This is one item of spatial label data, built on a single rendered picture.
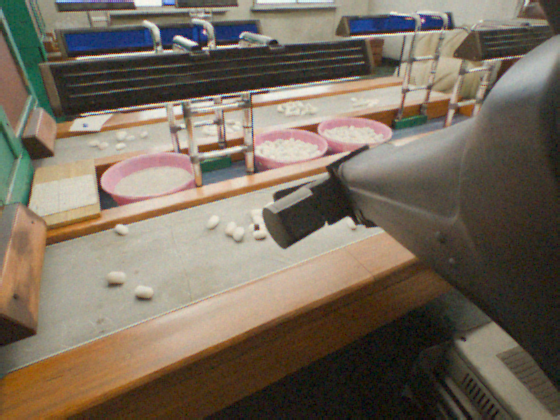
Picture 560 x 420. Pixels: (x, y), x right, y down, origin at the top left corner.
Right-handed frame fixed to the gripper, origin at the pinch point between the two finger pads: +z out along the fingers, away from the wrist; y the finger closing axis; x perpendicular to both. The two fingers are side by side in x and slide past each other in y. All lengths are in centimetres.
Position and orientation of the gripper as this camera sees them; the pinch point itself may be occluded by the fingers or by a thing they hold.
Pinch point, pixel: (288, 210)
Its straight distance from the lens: 59.3
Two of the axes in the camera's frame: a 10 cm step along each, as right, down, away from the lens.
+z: -3.4, 1.2, 9.3
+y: -8.9, 2.7, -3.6
